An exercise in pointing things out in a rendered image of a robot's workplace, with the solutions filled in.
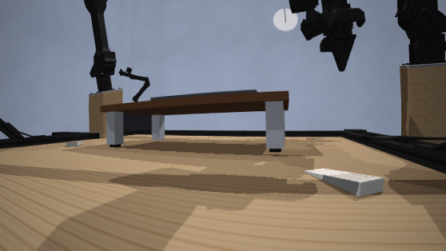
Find dark brown low bench with grey legs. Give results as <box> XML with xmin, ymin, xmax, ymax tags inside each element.
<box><xmin>101</xmin><ymin>91</ymin><xmax>289</xmax><ymax>152</ymax></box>

